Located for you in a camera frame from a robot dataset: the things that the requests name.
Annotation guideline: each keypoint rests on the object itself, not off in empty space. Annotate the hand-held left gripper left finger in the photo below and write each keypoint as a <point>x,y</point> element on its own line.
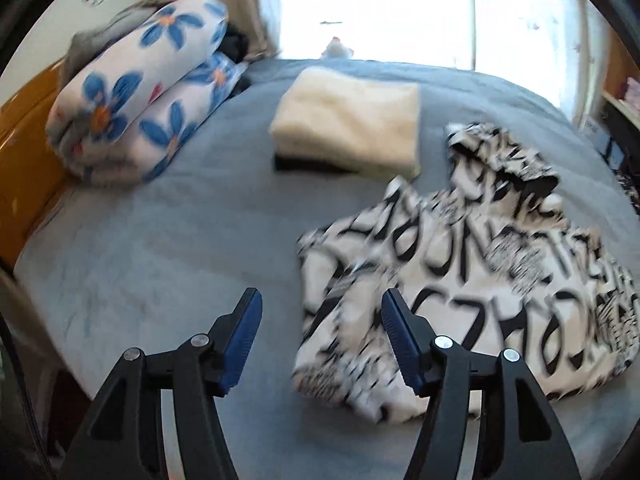
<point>242,340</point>

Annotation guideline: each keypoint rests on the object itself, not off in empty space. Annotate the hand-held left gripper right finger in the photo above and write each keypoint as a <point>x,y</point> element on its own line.
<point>402,340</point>

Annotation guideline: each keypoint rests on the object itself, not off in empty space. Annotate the black white printed jacket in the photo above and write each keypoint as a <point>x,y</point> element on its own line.
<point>475,260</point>

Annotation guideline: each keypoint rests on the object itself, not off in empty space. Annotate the grey bed blanket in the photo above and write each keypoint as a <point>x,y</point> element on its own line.
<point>175,240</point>

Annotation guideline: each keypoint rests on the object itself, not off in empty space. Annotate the cream folded garment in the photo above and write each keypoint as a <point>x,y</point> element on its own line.
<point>350,115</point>

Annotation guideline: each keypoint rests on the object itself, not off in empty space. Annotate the blue floral quilt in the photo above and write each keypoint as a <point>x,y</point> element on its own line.
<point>130,100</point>

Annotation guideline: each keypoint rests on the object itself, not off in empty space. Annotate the orange wooden headboard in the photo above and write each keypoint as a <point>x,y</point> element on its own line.
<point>25,160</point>

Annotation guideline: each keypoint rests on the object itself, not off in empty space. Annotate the dark cloth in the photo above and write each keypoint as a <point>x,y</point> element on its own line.
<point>235,45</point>

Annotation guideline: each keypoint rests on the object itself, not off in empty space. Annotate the white plush toy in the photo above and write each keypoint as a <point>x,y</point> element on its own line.
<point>337,50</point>

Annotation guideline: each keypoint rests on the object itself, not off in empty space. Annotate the grey cloth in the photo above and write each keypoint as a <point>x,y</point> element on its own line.
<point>100,40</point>

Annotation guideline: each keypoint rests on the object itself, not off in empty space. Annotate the white sheer leaf-print curtain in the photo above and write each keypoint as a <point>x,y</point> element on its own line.
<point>540,35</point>

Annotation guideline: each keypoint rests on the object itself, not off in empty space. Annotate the beige curtain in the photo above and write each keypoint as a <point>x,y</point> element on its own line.
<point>240,5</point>

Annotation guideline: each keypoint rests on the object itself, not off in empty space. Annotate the wooden shelf unit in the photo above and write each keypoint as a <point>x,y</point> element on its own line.
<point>622,67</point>

